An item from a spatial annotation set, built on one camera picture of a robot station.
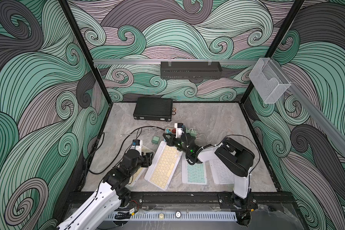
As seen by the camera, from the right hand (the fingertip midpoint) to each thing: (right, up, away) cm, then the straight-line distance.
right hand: (160, 136), depth 86 cm
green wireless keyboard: (+20, -22, -4) cm, 30 cm away
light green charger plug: (-4, -4, +9) cm, 11 cm away
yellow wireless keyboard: (-12, -20, -2) cm, 24 cm away
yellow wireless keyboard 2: (+2, -16, -5) cm, 17 cm away
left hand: (-6, -8, -7) cm, 12 cm away
